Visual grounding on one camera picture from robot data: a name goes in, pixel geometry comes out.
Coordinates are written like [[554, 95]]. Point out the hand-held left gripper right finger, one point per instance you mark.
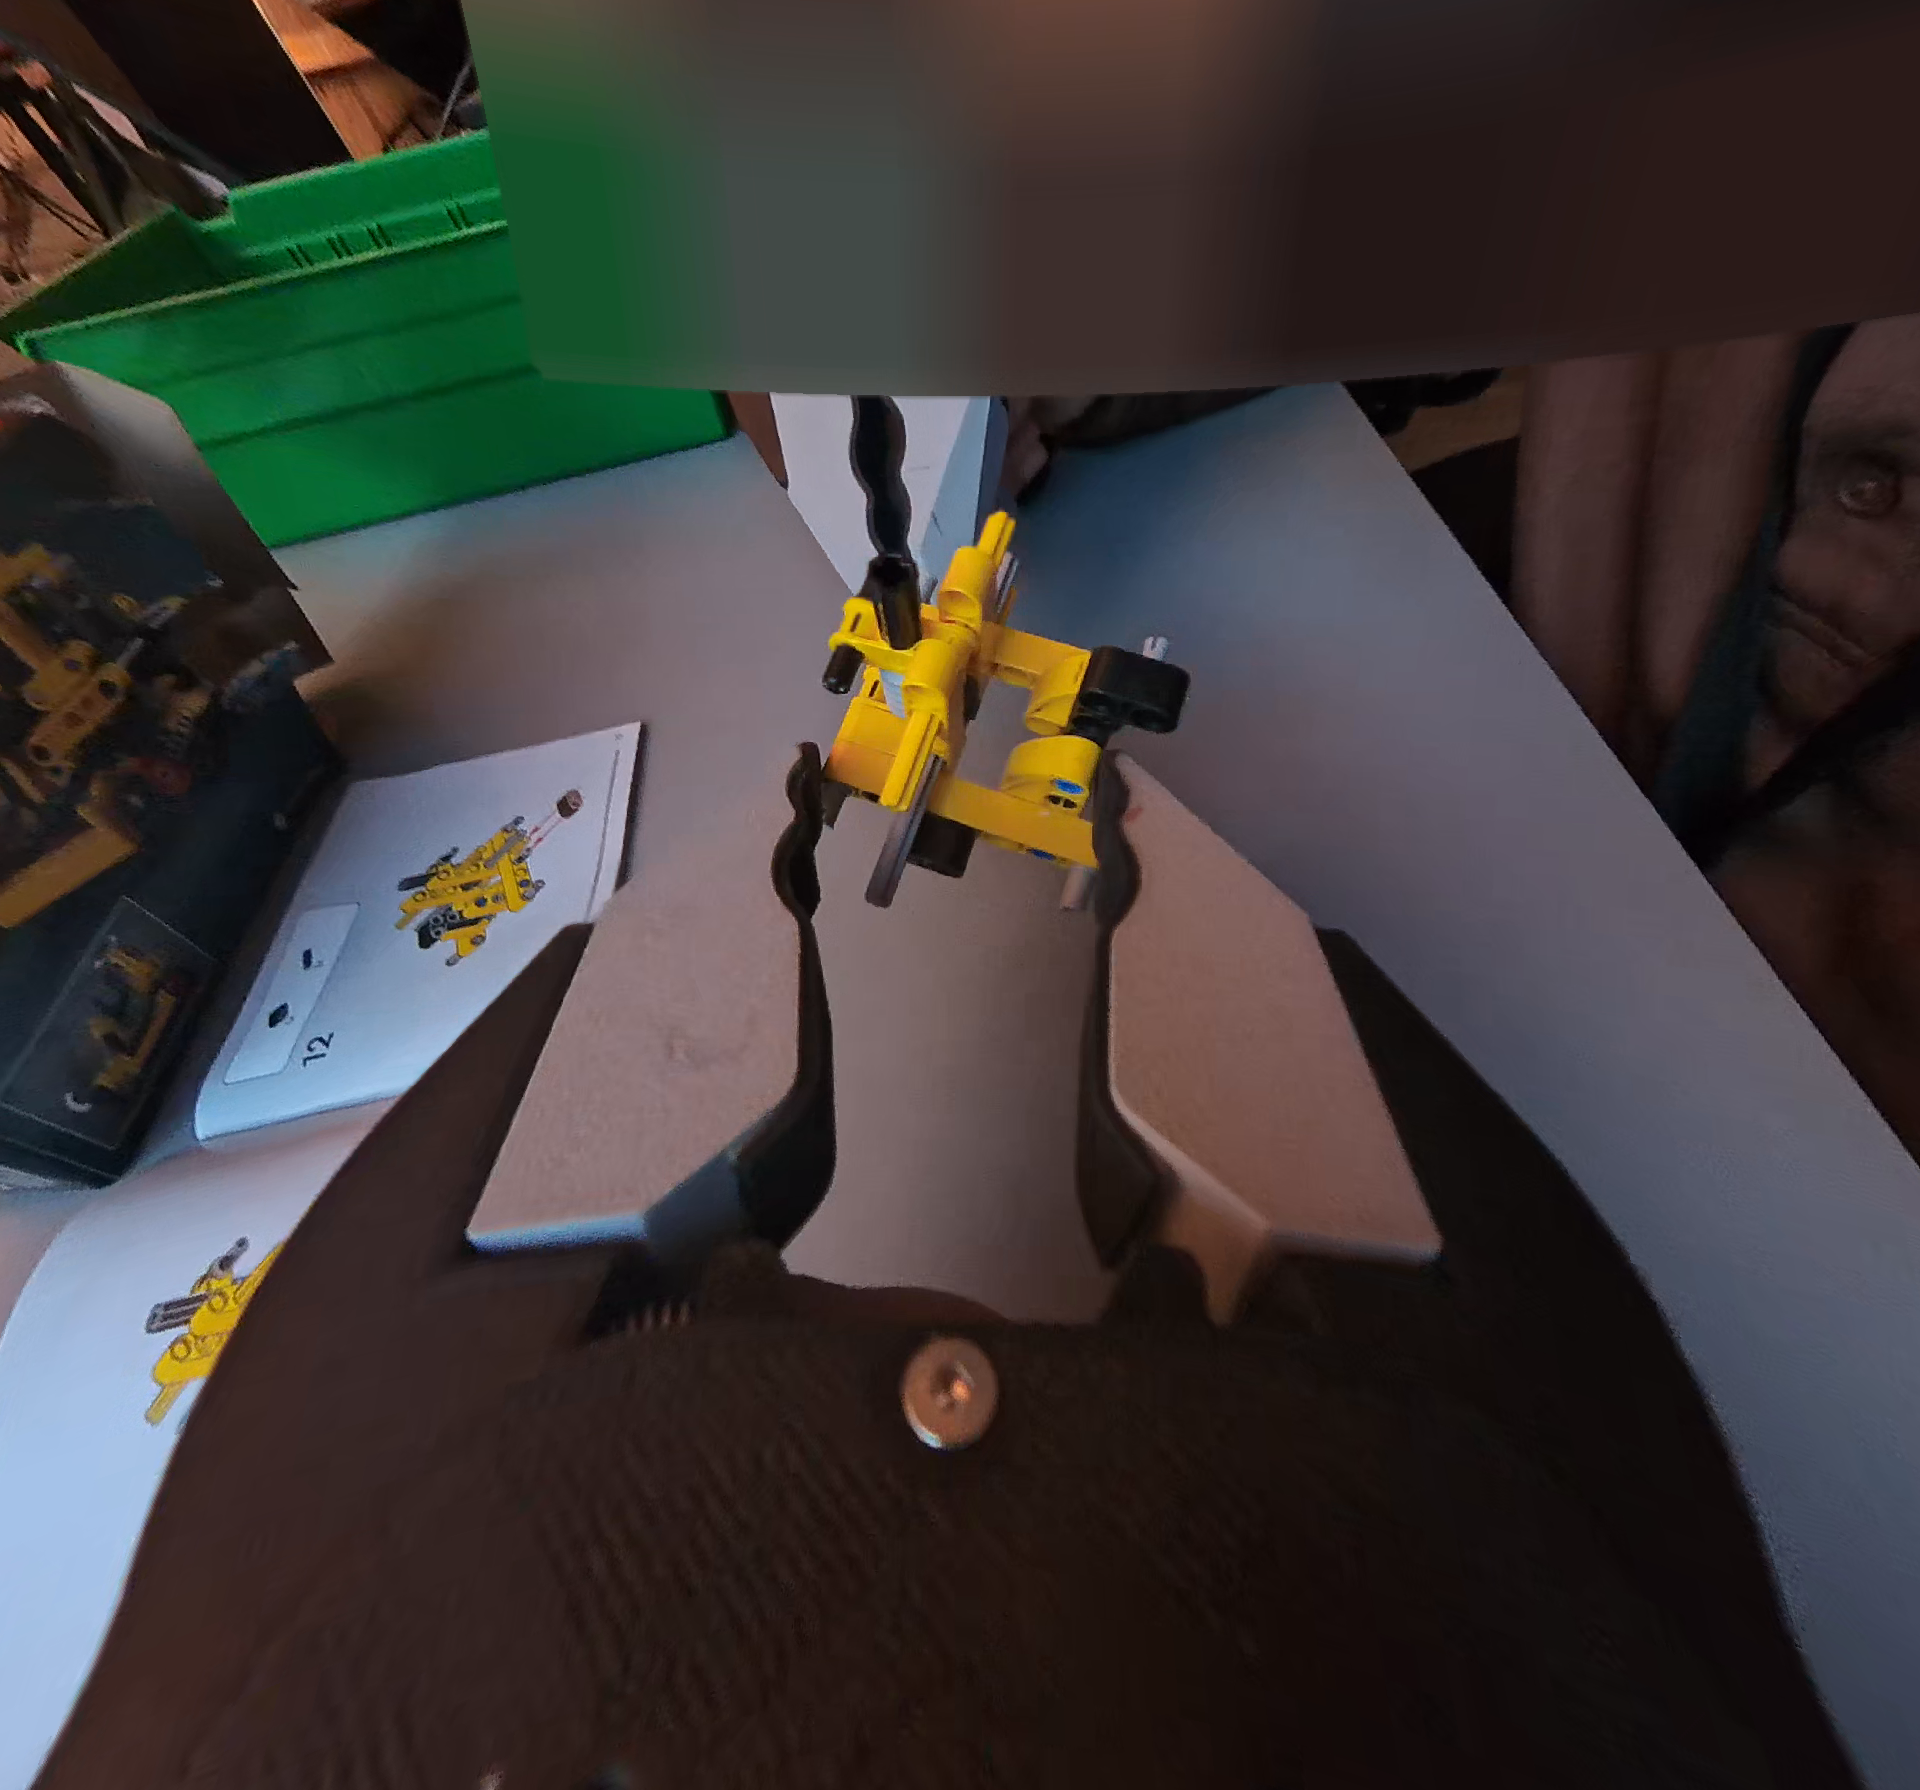
[[1267, 1071]]

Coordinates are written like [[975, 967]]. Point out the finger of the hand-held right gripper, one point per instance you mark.
[[961, 469], [818, 469]]

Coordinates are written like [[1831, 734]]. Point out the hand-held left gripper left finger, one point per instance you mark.
[[662, 1057]]

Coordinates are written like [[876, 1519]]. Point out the black lego pin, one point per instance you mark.
[[895, 591]]

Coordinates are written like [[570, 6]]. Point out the yellow lego assembly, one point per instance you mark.
[[916, 734]]

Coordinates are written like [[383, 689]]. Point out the lego instruction booklet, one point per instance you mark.
[[452, 891]]

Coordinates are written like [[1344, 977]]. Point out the dark lego box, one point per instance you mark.
[[105, 711]]

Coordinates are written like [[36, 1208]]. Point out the green plastic crate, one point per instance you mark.
[[362, 381]]

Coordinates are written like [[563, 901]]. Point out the brown wooden furniture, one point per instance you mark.
[[325, 65]]

